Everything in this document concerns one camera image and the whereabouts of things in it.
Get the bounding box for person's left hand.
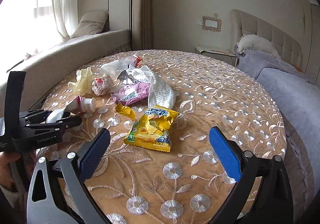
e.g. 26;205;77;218
0;151;20;190

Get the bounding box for white sheer curtain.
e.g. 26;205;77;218
1;0;78;66

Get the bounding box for small pink yogurt bottle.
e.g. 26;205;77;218
65;96;96;114

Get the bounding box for red white crumpled wrapper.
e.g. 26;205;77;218
92;74;114;96

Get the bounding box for white paper towel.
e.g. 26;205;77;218
117;65;176;109

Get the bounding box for yellow chip bag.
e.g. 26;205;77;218
116;104;179;152

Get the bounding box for beige tufted headboard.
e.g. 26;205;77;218
230;5;319;77

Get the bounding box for framed wall switch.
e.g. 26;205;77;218
202;16;222;32

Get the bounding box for white tissue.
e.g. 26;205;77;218
46;109;65;124

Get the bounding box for white bedside nightstand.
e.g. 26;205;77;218
195;45;238;67

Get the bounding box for beige throw pillow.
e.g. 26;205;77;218
71;10;108;39

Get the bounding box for white pillow on bed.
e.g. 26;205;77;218
234;34;281;60

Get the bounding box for pink snack wrapper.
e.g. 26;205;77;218
111;83;150;106

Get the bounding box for bed with lavender blanket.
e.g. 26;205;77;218
236;49;319;220

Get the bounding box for pale yellow paper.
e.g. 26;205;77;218
68;67;94;96

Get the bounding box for beige window seat cushion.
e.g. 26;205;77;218
14;30;131;111

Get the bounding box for clear plastic bag wrapper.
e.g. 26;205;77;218
100;56;142;77

